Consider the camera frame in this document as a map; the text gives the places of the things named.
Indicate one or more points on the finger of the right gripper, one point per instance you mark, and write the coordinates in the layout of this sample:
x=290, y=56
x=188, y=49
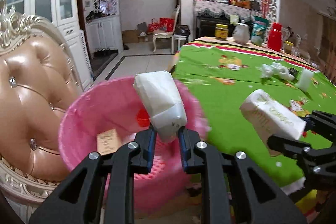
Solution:
x=321, y=123
x=289, y=148

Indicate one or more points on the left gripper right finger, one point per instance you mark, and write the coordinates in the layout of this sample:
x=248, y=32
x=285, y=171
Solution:
x=234, y=188

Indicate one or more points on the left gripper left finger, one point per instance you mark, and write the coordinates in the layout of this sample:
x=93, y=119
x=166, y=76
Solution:
x=101, y=188

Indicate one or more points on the printed paper bag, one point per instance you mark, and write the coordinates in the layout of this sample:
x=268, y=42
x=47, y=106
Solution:
x=269, y=117

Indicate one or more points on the small tan carton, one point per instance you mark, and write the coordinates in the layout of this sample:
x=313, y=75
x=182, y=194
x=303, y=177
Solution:
x=107, y=142

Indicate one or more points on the white foam sheet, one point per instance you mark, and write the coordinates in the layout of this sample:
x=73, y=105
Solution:
x=305, y=79

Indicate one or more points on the black small box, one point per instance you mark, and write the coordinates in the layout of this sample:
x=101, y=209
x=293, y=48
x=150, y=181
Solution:
x=293, y=72

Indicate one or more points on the white tissue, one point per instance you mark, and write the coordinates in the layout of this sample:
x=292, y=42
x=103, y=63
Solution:
x=267, y=71

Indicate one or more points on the pink lined trash bin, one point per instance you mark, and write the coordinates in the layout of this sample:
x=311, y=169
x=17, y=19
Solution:
x=114, y=104

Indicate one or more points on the cream carved sofa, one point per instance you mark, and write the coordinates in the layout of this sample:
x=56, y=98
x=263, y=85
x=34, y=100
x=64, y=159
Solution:
x=313, y=51

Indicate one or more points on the small honey jar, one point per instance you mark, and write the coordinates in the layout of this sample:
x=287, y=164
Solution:
x=287, y=47

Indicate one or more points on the red thermos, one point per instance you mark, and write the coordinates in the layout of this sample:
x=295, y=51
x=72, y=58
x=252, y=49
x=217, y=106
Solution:
x=275, y=37

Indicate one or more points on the green cartoon tablecloth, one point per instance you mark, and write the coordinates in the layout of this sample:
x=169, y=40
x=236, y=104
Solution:
x=242, y=89

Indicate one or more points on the white ceramic teapot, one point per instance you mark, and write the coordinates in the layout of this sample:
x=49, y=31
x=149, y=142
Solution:
x=241, y=33

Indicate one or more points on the tan leather ornate chair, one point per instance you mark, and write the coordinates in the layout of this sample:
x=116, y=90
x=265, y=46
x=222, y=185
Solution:
x=39, y=82

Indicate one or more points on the yellow lid jar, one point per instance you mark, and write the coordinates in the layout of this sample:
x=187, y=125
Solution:
x=221, y=31

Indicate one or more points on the white stool with bag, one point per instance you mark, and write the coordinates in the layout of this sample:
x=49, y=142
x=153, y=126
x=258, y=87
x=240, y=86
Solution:
x=181, y=32

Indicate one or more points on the lace covered sideboard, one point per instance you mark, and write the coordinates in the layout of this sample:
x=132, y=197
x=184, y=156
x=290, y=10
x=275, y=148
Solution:
x=207, y=14

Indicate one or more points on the white low cabinet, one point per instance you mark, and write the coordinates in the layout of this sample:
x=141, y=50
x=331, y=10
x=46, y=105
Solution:
x=105, y=33

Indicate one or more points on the cardboard box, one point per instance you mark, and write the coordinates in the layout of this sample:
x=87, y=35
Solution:
x=130, y=36

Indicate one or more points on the white dining chair far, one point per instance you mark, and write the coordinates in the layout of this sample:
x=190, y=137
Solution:
x=159, y=34

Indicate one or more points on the red gift bags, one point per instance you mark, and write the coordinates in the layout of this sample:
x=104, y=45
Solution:
x=161, y=25

